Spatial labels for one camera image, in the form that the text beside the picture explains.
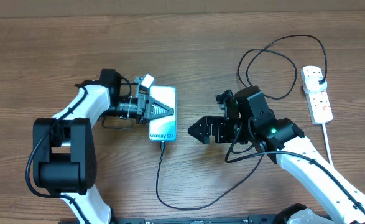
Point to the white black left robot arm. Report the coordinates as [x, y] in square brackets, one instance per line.
[63, 161]

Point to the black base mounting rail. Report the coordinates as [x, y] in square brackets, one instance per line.
[251, 219]

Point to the blue Galaxy smartphone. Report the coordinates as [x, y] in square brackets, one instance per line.
[164, 129]

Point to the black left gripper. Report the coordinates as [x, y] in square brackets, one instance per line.
[144, 99]

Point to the white power strip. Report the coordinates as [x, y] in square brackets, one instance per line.
[318, 103]

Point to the white charger plug adapter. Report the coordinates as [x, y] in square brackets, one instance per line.
[314, 84]

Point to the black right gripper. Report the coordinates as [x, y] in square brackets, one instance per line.
[216, 121]

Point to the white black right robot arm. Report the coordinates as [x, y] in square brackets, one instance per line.
[248, 119]

